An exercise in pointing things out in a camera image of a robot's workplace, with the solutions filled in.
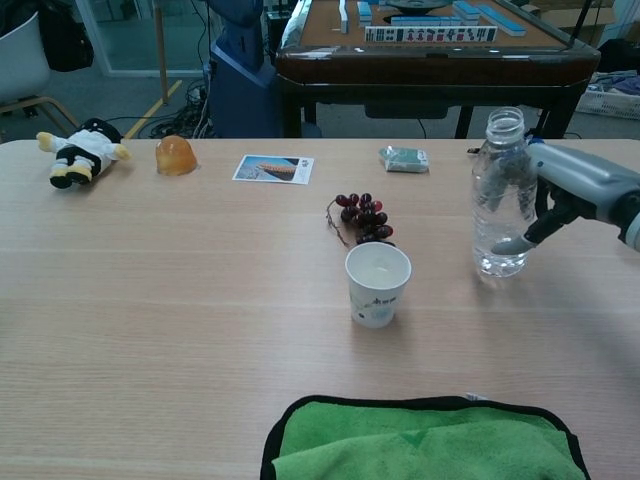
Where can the photo postcard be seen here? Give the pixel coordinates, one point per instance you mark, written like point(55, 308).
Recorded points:
point(274, 169)

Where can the clear plastic water bottle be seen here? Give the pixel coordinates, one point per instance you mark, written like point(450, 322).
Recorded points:
point(502, 220)

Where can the black bag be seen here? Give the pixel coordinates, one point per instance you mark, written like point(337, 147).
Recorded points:
point(65, 40)

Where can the white paper cup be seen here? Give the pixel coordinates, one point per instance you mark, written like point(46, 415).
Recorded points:
point(376, 295)

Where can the face-up mahjong tile row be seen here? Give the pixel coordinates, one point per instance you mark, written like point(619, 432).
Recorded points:
point(430, 34)

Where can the white chair with wooden legs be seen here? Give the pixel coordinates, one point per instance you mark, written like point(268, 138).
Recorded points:
point(22, 65)

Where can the black and white plush doll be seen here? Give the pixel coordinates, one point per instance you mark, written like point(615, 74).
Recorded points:
point(80, 152)

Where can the brown mahjong table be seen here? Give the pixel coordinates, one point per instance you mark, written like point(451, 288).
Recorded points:
point(430, 70)

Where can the blue machine base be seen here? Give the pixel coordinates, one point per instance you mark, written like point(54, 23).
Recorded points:
point(240, 85)

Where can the red grape bunch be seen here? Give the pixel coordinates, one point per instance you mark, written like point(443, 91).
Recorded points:
point(367, 217)

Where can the blue-backed mahjong tile row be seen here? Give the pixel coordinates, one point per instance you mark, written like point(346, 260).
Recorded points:
point(469, 11)
point(364, 14)
point(425, 20)
point(506, 19)

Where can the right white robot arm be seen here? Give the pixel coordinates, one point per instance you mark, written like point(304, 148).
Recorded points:
point(632, 220)

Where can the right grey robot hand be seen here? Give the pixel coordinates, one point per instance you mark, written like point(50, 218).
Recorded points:
point(580, 180)

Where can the white plastic basket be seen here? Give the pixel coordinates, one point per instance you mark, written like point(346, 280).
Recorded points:
point(607, 104)

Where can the green tissue pack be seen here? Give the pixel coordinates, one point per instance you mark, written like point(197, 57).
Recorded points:
point(404, 159)

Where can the green cloth with black edge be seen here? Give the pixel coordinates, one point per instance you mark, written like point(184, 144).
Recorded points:
point(425, 445)

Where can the orange round bun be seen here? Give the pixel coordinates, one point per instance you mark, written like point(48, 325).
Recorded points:
point(175, 156)

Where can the wooden pole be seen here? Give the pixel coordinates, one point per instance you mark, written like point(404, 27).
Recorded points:
point(160, 50)

